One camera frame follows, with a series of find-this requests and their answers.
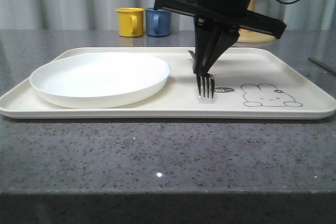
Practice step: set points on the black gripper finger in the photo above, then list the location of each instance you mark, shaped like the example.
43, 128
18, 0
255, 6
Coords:
203, 31
225, 41

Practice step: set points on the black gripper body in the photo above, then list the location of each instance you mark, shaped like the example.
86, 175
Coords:
229, 12

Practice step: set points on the silver metal fork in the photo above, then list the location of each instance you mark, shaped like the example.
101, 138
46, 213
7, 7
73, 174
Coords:
205, 85

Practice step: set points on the white round plate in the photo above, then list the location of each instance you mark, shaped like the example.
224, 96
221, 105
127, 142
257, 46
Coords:
100, 80

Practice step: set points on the wooden mug tree stand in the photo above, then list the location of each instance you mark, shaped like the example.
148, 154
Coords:
247, 36

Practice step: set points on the cream rabbit serving tray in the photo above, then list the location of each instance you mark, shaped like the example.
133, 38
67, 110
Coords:
250, 83

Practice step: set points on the blue enamel mug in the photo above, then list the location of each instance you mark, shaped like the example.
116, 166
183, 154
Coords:
157, 22

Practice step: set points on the yellow enamel mug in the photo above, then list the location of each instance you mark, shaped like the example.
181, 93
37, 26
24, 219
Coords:
131, 21

